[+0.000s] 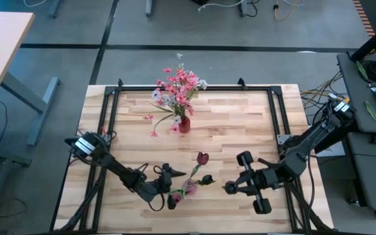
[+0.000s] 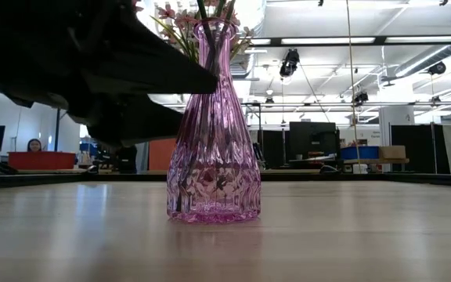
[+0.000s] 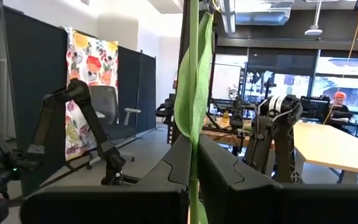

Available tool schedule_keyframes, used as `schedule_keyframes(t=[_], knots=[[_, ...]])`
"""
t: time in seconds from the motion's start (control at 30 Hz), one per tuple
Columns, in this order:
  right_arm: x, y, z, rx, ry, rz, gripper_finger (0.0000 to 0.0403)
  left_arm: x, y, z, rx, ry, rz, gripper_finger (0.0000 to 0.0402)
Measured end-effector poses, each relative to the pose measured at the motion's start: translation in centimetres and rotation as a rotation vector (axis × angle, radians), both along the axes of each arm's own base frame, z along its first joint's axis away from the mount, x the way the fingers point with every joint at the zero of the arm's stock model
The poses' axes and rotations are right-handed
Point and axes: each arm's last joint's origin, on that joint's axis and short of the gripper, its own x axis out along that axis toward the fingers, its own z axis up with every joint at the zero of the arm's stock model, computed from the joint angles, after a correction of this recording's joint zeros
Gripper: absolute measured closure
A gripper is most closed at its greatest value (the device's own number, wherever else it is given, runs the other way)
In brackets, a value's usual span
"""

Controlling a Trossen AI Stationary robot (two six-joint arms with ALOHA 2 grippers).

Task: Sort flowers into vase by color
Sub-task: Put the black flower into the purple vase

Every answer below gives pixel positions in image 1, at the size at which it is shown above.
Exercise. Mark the pink ribbed glass vase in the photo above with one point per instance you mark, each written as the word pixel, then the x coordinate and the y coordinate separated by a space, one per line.
pixel 190 187

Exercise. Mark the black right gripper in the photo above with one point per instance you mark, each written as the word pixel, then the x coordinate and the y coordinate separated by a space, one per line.
pixel 266 179

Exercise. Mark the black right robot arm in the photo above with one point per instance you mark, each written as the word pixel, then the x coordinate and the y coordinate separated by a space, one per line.
pixel 305 147

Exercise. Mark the silver mounting bracket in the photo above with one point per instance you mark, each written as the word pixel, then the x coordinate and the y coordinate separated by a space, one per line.
pixel 284 139

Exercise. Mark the green artificial leaf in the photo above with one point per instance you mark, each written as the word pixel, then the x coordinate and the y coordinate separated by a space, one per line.
pixel 371 111
pixel 361 70

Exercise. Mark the red glass vase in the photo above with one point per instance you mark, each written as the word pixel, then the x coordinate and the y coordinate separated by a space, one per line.
pixel 184 126

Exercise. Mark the light wooden side table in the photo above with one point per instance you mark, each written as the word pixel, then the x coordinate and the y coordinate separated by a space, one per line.
pixel 2 49

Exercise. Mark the dark grey cart top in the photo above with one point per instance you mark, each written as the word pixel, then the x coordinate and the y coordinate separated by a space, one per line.
pixel 354 81

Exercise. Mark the grey side table leg frame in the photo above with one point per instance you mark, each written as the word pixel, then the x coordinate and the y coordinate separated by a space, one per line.
pixel 45 104

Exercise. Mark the dark red artificial tulip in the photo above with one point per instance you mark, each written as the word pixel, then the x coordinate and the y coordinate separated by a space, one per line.
pixel 202 158

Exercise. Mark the pink artificial flower spray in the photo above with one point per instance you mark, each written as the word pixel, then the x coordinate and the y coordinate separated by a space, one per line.
pixel 179 98
pixel 181 76

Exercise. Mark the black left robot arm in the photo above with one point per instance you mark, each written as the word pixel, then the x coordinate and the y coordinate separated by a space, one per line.
pixel 119 169

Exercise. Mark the black aluminium table frame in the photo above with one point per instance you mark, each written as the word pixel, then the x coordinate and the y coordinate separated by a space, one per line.
pixel 240 88

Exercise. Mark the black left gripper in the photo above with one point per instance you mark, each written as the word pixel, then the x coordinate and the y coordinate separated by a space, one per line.
pixel 157 191

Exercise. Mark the white box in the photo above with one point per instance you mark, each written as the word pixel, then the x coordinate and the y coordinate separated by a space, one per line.
pixel 336 150

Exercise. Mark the black diagonal post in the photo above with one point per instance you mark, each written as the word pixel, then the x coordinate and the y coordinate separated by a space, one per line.
pixel 374 40

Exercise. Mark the grey metal table leg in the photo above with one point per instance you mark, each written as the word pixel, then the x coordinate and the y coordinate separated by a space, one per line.
pixel 149 8
pixel 55 8

